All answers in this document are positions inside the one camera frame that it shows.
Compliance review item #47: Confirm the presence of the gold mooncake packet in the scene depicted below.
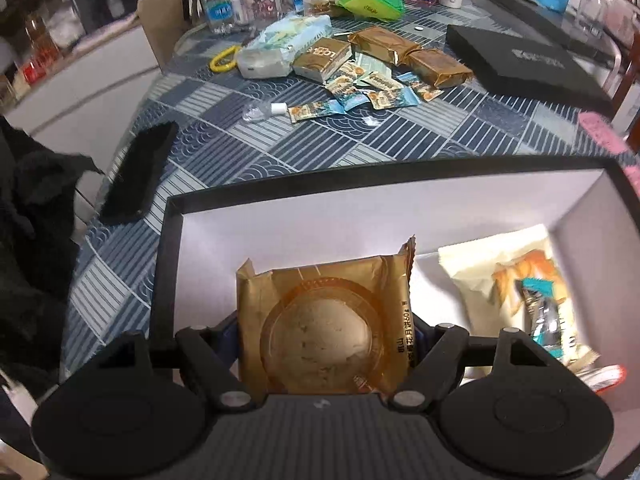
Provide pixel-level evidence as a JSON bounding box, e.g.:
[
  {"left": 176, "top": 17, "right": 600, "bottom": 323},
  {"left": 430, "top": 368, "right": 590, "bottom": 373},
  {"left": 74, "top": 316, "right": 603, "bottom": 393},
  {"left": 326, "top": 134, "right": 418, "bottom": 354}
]
[
  {"left": 348, "top": 26, "right": 422, "bottom": 66},
  {"left": 407, "top": 49, "right": 474, "bottom": 89},
  {"left": 236, "top": 238, "right": 416, "bottom": 401}
]

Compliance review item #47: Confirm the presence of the teal silver candy wrapper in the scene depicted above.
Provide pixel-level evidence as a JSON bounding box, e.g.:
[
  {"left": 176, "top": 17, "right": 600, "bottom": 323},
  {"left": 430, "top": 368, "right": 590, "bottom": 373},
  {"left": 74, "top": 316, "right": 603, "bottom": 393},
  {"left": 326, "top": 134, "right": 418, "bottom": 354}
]
[{"left": 520, "top": 278, "right": 564, "bottom": 360}]

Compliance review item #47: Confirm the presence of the black box lid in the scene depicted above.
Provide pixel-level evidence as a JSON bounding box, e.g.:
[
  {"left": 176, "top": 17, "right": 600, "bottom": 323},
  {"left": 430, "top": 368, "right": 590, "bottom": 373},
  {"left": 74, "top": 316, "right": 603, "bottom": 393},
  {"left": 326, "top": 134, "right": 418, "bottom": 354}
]
[{"left": 446, "top": 25, "right": 615, "bottom": 118}]

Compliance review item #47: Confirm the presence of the gold snack box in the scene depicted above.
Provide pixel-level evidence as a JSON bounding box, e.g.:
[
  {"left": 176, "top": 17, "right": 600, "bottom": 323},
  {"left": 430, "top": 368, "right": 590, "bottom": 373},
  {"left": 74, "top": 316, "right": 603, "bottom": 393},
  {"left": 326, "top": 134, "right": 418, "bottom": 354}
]
[{"left": 292, "top": 38, "right": 352, "bottom": 84}]

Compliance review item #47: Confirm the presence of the cream snack bag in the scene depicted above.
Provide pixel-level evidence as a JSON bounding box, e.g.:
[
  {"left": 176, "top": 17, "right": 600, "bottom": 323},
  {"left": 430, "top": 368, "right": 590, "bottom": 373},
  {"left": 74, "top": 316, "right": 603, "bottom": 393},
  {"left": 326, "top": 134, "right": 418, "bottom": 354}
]
[{"left": 438, "top": 224, "right": 600, "bottom": 373}]

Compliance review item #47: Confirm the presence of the black jacket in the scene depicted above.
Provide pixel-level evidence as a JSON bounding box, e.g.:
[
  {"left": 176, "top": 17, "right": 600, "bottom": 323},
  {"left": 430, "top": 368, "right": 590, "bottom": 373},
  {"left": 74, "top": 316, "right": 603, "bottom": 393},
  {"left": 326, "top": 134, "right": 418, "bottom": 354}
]
[{"left": 1, "top": 119, "right": 101, "bottom": 398}]

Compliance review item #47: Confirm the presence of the open black gift box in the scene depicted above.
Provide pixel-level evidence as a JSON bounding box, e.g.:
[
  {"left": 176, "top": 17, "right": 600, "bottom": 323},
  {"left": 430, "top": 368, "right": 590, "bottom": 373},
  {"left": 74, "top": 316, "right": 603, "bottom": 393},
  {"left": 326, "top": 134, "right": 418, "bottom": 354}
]
[{"left": 132, "top": 156, "right": 639, "bottom": 479}]

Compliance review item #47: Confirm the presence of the black smartphone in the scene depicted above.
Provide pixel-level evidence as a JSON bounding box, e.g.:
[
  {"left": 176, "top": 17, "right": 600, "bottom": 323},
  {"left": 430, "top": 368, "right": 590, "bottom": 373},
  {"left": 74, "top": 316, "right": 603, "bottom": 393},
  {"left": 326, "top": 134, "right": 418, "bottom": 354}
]
[{"left": 100, "top": 122, "right": 178, "bottom": 226}]

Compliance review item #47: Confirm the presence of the small clear dropper bottle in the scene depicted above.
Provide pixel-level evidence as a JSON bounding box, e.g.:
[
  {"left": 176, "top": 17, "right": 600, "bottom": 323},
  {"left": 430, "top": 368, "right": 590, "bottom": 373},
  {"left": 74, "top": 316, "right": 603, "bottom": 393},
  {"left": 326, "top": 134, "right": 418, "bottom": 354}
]
[{"left": 242, "top": 101, "right": 288, "bottom": 122}]

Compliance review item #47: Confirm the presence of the pink paper card near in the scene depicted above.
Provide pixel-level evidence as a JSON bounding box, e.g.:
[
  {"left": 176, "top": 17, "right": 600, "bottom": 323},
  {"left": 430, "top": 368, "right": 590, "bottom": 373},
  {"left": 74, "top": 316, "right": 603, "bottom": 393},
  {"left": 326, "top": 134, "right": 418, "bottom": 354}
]
[{"left": 622, "top": 164, "right": 640, "bottom": 196}]

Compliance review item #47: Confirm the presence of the pink paper card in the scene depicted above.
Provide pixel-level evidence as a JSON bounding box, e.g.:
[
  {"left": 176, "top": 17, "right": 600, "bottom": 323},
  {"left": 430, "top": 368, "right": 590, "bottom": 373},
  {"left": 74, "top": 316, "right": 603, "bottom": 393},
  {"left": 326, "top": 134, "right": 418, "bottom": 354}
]
[
  {"left": 578, "top": 112, "right": 629, "bottom": 155},
  {"left": 622, "top": 164, "right": 640, "bottom": 196}
]

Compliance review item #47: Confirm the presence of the pink paper card far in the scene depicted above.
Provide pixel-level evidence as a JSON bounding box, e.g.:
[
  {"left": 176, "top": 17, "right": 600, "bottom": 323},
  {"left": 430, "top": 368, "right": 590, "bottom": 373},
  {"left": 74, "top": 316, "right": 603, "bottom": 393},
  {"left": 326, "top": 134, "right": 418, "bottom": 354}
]
[{"left": 578, "top": 112, "right": 629, "bottom": 155}]

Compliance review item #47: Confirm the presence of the patterned blue tablecloth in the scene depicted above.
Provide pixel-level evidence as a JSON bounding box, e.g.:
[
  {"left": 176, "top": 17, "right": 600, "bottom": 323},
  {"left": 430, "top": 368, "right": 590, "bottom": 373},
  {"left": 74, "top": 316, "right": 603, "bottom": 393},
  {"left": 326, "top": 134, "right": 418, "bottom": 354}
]
[{"left": 60, "top": 29, "right": 639, "bottom": 377}]

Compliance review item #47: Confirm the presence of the yellow carabiner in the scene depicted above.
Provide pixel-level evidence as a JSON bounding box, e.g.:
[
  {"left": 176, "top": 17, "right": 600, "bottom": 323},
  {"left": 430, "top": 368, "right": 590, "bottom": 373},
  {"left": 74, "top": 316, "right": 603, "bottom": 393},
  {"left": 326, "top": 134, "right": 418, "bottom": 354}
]
[{"left": 208, "top": 44, "right": 242, "bottom": 74}]

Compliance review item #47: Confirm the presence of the light blue wet wipes pack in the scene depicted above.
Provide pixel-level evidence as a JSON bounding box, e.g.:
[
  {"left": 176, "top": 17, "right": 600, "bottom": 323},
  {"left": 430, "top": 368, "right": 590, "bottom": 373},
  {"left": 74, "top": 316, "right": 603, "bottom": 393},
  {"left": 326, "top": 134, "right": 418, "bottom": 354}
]
[{"left": 235, "top": 14, "right": 333, "bottom": 79}]

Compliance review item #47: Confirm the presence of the clear water jug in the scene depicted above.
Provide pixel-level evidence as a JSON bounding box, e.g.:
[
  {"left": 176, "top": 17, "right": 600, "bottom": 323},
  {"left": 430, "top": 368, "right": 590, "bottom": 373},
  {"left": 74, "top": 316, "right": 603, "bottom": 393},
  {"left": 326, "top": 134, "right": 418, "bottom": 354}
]
[{"left": 575, "top": 0, "right": 612, "bottom": 37}]

